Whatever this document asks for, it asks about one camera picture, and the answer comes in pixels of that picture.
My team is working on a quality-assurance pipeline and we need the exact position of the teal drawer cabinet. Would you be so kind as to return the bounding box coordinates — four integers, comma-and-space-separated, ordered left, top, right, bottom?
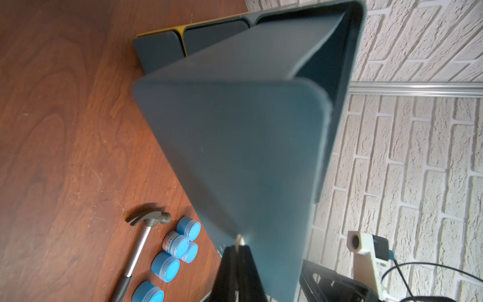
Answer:
133, 0, 367, 205

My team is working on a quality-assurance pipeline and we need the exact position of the steel claw hammer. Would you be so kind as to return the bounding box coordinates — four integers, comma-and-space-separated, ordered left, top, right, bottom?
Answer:
110, 208, 171, 302

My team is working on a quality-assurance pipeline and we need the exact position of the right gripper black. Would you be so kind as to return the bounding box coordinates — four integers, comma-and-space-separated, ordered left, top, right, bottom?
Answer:
299, 259, 380, 302

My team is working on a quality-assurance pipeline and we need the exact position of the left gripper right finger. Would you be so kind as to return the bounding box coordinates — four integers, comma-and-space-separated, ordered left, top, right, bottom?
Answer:
238, 245, 267, 302

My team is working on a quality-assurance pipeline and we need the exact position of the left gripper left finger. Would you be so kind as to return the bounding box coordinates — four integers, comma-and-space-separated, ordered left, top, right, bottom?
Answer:
209, 245, 238, 302

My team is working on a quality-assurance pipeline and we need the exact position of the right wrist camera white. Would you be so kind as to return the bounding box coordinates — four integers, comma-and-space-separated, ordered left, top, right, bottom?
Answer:
347, 231, 390, 301

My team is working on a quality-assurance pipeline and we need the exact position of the right corner aluminium post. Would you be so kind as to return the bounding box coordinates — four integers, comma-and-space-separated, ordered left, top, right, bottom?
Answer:
348, 82, 482, 98

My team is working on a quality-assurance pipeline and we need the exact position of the blue paint can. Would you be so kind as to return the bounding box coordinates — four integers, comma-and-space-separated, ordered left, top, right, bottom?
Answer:
132, 281, 165, 302
151, 252, 181, 283
162, 231, 190, 259
181, 241, 199, 263
176, 216, 201, 241

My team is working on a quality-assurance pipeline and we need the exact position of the teal top drawer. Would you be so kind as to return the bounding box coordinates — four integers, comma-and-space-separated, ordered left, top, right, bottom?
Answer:
133, 13, 344, 301

